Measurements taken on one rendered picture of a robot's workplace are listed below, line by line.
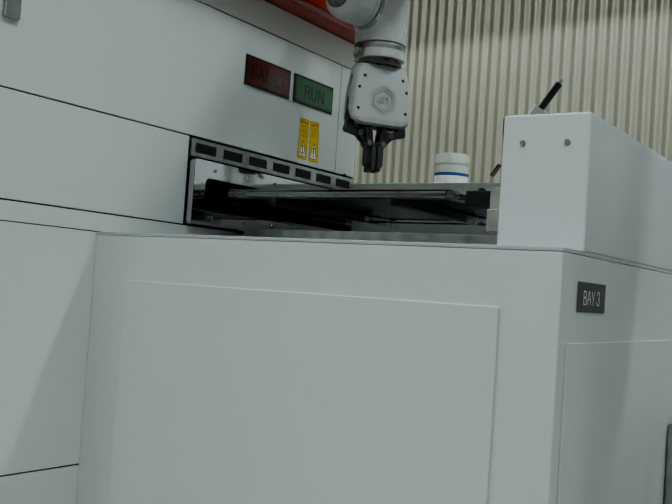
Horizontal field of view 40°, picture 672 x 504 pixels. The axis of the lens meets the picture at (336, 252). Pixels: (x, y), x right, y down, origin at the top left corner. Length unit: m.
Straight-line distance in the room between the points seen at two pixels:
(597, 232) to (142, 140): 0.64
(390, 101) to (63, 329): 0.64
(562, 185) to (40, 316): 0.64
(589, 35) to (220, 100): 2.90
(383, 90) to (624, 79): 2.61
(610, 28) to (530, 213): 3.20
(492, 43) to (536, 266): 3.55
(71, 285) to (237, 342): 0.26
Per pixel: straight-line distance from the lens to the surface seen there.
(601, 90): 4.09
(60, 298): 1.22
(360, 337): 0.98
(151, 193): 1.32
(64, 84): 1.22
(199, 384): 1.12
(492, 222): 1.18
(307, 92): 1.62
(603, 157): 1.00
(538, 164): 0.98
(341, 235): 1.33
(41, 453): 1.23
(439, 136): 4.48
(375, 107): 1.51
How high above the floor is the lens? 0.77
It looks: 2 degrees up
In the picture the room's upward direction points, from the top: 4 degrees clockwise
